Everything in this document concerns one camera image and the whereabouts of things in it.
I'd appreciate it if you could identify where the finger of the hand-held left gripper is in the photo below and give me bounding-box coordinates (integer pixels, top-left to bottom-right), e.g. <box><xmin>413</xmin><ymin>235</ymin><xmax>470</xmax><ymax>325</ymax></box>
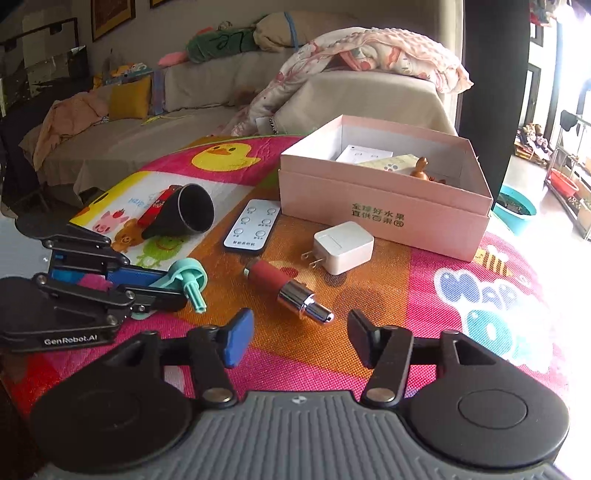
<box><xmin>32</xmin><ymin>268</ymin><xmax>188</xmax><ymax>324</ymax></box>
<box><xmin>15</xmin><ymin>215</ymin><xmax>131</xmax><ymax>275</ymax></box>

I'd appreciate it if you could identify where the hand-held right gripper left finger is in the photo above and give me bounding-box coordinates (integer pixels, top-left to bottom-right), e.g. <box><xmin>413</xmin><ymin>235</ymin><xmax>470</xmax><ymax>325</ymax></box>
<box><xmin>99</xmin><ymin>308</ymin><xmax>256</xmax><ymax>409</ymax></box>

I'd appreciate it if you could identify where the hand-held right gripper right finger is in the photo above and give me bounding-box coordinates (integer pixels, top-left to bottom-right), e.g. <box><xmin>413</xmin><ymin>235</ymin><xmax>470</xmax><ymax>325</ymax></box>
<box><xmin>347</xmin><ymin>308</ymin><xmax>509</xmax><ymax>408</ymax></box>

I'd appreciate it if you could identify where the teal plastic spool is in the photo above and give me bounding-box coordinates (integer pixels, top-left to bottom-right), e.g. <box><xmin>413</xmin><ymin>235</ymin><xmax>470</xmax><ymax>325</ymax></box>
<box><xmin>131</xmin><ymin>257</ymin><xmax>208</xmax><ymax>321</ymax></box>

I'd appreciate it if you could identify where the red and silver trimmer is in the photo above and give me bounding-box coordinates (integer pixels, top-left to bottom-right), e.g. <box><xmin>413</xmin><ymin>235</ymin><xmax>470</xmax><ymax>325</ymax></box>
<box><xmin>243</xmin><ymin>258</ymin><xmax>335</xmax><ymax>325</ymax></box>

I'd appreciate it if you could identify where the pink cardboard box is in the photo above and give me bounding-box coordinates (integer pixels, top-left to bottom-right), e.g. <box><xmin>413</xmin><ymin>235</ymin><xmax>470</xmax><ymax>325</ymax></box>
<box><xmin>278</xmin><ymin>114</ymin><xmax>494</xmax><ymax>263</ymax></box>

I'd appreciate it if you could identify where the brown wooden figurine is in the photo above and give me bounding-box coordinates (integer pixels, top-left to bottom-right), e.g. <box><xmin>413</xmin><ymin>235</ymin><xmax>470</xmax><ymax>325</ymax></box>
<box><xmin>409</xmin><ymin>156</ymin><xmax>448</xmax><ymax>185</ymax></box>

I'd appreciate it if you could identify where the colourful cartoon play mat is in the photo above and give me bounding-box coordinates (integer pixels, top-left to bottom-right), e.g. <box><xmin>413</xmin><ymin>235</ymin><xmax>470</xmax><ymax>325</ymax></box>
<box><xmin>0</xmin><ymin>135</ymin><xmax>573</xmax><ymax>416</ymax></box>

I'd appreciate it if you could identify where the red rectangular packet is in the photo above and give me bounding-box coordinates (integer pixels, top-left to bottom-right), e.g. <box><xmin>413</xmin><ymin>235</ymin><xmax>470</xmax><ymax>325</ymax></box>
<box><xmin>137</xmin><ymin>185</ymin><xmax>183</xmax><ymax>229</ymax></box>

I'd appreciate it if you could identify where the black funnel nozzle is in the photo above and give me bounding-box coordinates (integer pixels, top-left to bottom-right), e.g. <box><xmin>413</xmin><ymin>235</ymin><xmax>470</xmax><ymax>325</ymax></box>
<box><xmin>141</xmin><ymin>183</ymin><xmax>215</xmax><ymax>241</ymax></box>

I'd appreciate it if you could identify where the white plug adapter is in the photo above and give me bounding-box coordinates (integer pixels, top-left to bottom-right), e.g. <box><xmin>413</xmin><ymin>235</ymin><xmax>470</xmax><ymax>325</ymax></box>
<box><xmin>301</xmin><ymin>220</ymin><xmax>376</xmax><ymax>276</ymax></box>

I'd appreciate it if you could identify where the white remote control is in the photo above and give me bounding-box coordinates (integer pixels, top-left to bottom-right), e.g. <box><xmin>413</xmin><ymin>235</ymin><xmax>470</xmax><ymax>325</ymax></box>
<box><xmin>223</xmin><ymin>198</ymin><xmax>281</xmax><ymax>254</ymax></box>

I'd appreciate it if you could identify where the orange cloth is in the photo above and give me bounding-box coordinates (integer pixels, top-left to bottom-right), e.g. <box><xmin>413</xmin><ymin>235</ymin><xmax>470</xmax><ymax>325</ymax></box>
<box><xmin>33</xmin><ymin>90</ymin><xmax>112</xmax><ymax>171</ymax></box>

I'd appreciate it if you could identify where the beige covered sofa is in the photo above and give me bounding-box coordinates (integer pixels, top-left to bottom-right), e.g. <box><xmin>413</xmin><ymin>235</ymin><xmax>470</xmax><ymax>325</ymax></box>
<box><xmin>18</xmin><ymin>46</ymin><xmax>460</xmax><ymax>204</ymax></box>

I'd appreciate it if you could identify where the yellow cushion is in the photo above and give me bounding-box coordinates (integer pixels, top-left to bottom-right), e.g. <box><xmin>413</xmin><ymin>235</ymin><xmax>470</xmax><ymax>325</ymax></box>
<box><xmin>108</xmin><ymin>76</ymin><xmax>153</xmax><ymax>121</ymax></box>

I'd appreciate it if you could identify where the colourful toy book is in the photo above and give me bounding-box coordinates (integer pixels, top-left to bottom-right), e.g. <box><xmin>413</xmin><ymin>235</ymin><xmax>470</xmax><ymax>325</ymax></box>
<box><xmin>102</xmin><ymin>64</ymin><xmax>155</xmax><ymax>86</ymax></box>

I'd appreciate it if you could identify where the black paper bag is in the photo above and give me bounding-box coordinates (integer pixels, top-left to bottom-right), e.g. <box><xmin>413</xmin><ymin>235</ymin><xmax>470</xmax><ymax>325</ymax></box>
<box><xmin>67</xmin><ymin>45</ymin><xmax>90</xmax><ymax>81</ymax></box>

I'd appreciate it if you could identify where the teal plastic basin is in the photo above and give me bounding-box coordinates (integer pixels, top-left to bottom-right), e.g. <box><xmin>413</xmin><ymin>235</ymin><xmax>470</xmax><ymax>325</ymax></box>
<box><xmin>492</xmin><ymin>185</ymin><xmax>539</xmax><ymax>236</ymax></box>

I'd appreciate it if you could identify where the green plush toy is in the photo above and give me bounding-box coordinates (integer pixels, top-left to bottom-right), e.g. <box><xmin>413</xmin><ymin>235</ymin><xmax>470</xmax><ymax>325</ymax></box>
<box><xmin>186</xmin><ymin>28</ymin><xmax>259</xmax><ymax>64</ymax></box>

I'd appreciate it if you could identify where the red plastic basin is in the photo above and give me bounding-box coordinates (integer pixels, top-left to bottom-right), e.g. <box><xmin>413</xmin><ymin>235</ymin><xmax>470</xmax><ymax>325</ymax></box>
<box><xmin>550</xmin><ymin>168</ymin><xmax>580</xmax><ymax>197</ymax></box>

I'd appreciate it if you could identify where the row of shoes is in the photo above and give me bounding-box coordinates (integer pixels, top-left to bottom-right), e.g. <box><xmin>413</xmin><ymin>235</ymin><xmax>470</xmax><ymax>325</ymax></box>
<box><xmin>515</xmin><ymin>124</ymin><xmax>552</xmax><ymax>162</ymax></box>

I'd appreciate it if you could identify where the metal storage rack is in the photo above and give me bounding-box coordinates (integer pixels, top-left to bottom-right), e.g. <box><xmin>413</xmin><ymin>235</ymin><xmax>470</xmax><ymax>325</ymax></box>
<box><xmin>545</xmin><ymin>111</ymin><xmax>591</xmax><ymax>241</ymax></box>

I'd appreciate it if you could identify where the pink printed blanket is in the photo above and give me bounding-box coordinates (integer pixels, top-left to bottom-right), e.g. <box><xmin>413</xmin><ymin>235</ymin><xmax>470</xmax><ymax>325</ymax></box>
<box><xmin>229</xmin><ymin>27</ymin><xmax>474</xmax><ymax>137</ymax></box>

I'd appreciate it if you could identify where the large framed wall picture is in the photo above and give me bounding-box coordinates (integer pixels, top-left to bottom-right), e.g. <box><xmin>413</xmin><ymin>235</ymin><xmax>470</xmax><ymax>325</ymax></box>
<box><xmin>91</xmin><ymin>0</ymin><xmax>137</xmax><ymax>43</ymax></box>

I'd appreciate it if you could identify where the beige pillow with blue strap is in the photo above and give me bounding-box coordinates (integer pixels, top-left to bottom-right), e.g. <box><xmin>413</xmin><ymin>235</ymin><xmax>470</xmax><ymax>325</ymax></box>
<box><xmin>253</xmin><ymin>13</ymin><xmax>305</xmax><ymax>52</ymax></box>

